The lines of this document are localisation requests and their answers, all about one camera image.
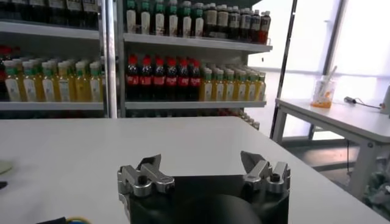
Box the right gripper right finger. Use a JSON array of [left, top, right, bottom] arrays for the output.
[[239, 150, 291, 194]]

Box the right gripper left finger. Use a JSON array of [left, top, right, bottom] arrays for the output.
[[117, 154, 176, 198]]

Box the light green shirt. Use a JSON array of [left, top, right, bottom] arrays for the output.
[[0, 160, 13, 175]]

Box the white grey clothes pile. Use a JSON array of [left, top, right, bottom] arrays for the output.
[[362, 170, 390, 220]]

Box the plastic cup orange liquid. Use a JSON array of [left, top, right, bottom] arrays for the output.
[[310, 75, 337, 109]]

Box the yellow drink bottle green label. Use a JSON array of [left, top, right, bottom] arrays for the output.
[[223, 69, 235, 102], [3, 60, 22, 103], [212, 69, 225, 102], [21, 60, 39, 103], [199, 68, 213, 102], [89, 60, 104, 103], [57, 60, 73, 103], [41, 60, 57, 103], [74, 60, 89, 103], [233, 70, 247, 102], [255, 72, 267, 102], [245, 71, 257, 102]]

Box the grey metal shelf rack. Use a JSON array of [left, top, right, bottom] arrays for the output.
[[115, 0, 274, 119], [0, 0, 118, 119]]

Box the cola bottle red cap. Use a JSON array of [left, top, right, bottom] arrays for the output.
[[126, 54, 140, 101], [165, 57, 178, 101], [140, 55, 153, 101], [152, 56, 166, 101], [189, 59, 201, 101], [177, 57, 190, 101]]

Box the black metal pole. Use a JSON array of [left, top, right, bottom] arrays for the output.
[[269, 0, 299, 140]]

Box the white stirrer stick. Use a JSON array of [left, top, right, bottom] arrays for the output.
[[321, 65, 338, 95]]

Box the dark bottle blue white label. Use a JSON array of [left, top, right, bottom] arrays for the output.
[[228, 7, 241, 40], [82, 0, 99, 29], [65, 0, 82, 27], [48, 0, 65, 25], [239, 8, 252, 41]]

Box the dark tea bottle green cap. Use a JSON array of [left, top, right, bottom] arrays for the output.
[[140, 0, 152, 35], [193, 2, 204, 38], [179, 1, 193, 38], [154, 0, 166, 36], [126, 0, 137, 33], [167, 0, 179, 37]]

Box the grey metal pole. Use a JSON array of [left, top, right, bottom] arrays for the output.
[[307, 0, 350, 141]]

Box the dark bottle beige label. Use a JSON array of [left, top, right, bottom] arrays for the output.
[[216, 4, 229, 40], [204, 2, 218, 39]]

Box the white metal frame table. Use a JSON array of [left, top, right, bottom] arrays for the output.
[[269, 97, 390, 201]]

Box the black device with cable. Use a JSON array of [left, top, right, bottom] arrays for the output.
[[343, 96, 383, 110]]

